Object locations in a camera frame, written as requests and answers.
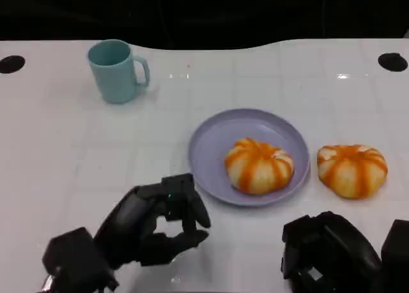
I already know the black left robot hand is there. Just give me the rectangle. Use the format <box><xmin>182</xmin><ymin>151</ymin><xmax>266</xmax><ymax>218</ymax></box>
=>
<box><xmin>93</xmin><ymin>173</ymin><xmax>212</xmax><ymax>270</ymax></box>

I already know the lilac plate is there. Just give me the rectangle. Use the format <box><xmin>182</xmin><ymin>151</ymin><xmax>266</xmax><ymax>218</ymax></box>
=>
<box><xmin>187</xmin><ymin>108</ymin><xmax>311</xmax><ymax>207</ymax></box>

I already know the orange and white bread roll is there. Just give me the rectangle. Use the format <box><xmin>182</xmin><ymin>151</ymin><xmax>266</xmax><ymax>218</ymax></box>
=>
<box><xmin>224</xmin><ymin>137</ymin><xmax>295</xmax><ymax>196</ymax></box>
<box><xmin>316</xmin><ymin>144</ymin><xmax>389</xmax><ymax>200</ymax></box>

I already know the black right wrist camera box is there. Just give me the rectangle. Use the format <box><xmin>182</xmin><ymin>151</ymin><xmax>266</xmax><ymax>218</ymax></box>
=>
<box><xmin>380</xmin><ymin>219</ymin><xmax>409</xmax><ymax>293</ymax></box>

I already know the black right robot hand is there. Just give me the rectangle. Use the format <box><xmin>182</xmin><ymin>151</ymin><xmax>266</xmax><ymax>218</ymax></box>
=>
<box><xmin>281</xmin><ymin>210</ymin><xmax>383</xmax><ymax>293</ymax></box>

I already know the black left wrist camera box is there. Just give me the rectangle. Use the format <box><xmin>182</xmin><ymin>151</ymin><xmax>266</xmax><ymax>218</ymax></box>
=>
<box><xmin>42</xmin><ymin>226</ymin><xmax>121</xmax><ymax>293</ymax></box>

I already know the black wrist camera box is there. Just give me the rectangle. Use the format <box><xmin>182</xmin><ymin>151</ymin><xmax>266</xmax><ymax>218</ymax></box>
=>
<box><xmin>42</xmin><ymin>226</ymin><xmax>121</xmax><ymax>293</ymax></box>
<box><xmin>380</xmin><ymin>219</ymin><xmax>409</xmax><ymax>293</ymax></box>

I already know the pale green mug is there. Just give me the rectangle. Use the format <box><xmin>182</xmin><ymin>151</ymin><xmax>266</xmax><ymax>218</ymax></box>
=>
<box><xmin>87</xmin><ymin>39</ymin><xmax>151</xmax><ymax>105</ymax></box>

